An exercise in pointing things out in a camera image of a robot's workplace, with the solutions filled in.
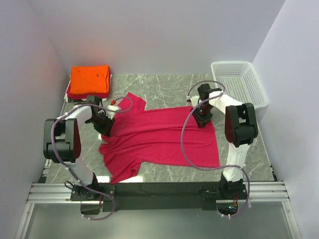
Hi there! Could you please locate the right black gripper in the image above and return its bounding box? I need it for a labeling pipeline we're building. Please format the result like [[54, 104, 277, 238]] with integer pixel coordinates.
[[190, 104, 214, 128]]

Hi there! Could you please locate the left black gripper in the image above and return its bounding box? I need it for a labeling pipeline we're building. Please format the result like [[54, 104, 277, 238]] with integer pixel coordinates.
[[88, 112, 115, 136]]

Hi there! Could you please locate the magenta t shirt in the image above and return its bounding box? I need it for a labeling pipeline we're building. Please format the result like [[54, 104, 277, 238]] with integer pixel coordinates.
[[99, 93, 220, 184]]

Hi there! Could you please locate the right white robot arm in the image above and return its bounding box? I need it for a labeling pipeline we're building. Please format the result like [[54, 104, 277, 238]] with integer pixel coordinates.
[[190, 84, 258, 199]]

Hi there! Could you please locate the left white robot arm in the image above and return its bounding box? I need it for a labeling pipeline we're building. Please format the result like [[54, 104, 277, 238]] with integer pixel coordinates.
[[43, 96, 121, 201]]

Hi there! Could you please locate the folded red t shirt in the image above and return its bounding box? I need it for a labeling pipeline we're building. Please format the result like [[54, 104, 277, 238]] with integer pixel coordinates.
[[64, 85, 109, 100]]

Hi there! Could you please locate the folded orange t shirt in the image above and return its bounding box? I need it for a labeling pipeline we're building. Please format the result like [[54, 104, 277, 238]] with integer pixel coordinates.
[[70, 65, 111, 95]]

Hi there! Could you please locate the white plastic basket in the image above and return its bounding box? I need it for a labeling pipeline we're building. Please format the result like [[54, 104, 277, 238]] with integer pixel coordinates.
[[211, 61, 268, 109]]

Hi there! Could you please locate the black base beam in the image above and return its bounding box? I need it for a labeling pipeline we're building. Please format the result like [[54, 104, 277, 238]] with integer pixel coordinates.
[[70, 182, 248, 212]]

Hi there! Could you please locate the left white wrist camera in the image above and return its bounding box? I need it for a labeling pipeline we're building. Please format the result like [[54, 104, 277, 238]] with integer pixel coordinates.
[[105, 100, 121, 119]]

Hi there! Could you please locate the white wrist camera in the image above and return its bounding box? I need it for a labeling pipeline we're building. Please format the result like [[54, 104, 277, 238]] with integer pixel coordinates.
[[186, 95, 200, 107], [105, 100, 121, 119]]

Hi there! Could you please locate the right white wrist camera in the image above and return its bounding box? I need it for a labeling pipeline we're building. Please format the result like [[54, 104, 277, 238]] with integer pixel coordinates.
[[186, 95, 200, 107]]

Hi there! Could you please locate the aluminium rail frame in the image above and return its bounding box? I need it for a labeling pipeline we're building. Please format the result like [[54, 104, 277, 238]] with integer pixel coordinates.
[[15, 181, 302, 239]]

